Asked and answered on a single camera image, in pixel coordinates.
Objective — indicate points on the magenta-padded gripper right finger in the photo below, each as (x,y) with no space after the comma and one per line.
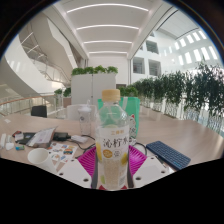
(151,170)

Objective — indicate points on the black chair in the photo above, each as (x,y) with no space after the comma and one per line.
(39,111)

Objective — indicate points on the small teal stick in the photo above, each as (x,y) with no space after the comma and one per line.
(20,147)

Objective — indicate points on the white mug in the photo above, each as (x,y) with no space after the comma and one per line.
(39,156)

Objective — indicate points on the row of potted trees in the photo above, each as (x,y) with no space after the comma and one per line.
(193,90)

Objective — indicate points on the black power bank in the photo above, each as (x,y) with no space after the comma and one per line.
(60,136)

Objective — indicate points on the small clear bottle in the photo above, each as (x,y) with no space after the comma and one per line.
(84,120)

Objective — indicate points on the ceiling light strips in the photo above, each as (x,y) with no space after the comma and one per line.
(108,26)

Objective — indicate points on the dark blue flat keyboard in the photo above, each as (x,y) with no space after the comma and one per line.
(168,154)

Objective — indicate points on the clear drink bottle yellow cap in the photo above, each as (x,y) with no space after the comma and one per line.
(112,133)

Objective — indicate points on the small potted plants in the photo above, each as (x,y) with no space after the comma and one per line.
(63,93)

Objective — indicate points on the white planter with green plants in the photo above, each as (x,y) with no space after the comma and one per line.
(83,88)

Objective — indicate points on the white charger block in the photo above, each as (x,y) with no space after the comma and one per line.
(3,140)

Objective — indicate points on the small white device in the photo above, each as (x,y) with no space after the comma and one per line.
(10,146)

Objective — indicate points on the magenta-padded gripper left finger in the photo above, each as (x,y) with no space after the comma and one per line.
(73,173)

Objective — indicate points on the printed booklet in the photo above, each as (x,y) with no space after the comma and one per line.
(41,137)

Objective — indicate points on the white adapter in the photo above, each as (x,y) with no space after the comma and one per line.
(79,139)

